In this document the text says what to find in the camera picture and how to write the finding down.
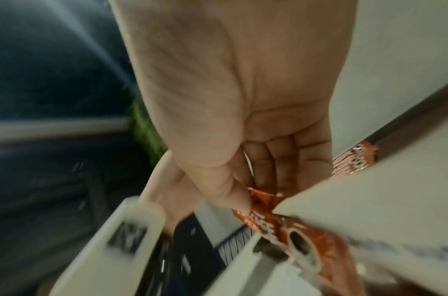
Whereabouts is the person's left hand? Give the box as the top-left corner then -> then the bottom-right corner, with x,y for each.
139,149 -> 207,237

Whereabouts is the person's right hand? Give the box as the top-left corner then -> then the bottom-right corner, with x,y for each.
108,0 -> 358,211

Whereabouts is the white box with marker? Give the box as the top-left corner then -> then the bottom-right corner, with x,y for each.
53,196 -> 167,296

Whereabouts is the large glass window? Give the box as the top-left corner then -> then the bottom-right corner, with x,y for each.
0,0 -> 137,122

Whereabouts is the green plant wall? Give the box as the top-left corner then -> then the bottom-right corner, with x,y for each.
130,95 -> 170,169

